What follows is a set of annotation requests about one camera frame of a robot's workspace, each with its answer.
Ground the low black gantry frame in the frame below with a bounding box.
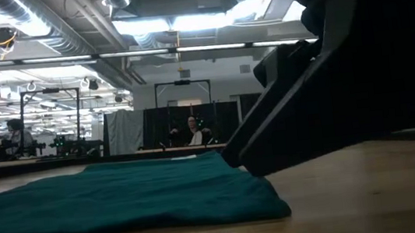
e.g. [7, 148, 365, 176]
[153, 76, 214, 110]

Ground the person at distant robot station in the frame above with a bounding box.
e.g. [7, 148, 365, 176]
[2, 116, 37, 159]

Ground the tall black gantry frame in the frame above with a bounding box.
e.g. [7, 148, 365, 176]
[13, 84, 88, 161]

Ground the long ceiling light bar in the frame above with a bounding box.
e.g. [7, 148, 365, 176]
[0, 22, 320, 79]

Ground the black partition screen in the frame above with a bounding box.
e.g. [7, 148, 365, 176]
[139, 97, 243, 152]

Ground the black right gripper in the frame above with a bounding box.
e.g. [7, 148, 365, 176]
[255, 0, 415, 150]

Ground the green microfiber towel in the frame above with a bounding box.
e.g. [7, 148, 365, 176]
[0, 141, 294, 233]

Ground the black hanging spotlight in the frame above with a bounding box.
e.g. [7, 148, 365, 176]
[86, 77, 100, 92]

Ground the grey hanging cloth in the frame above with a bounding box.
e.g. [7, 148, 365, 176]
[102, 107, 149, 157]

